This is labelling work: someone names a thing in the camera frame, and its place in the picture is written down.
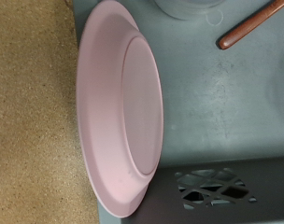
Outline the brown wooden stick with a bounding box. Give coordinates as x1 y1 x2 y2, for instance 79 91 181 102
218 0 284 51

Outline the pink plastic plate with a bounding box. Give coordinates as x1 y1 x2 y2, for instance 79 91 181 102
75 0 165 219

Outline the grey plastic crate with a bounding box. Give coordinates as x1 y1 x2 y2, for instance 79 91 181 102
71 0 284 224

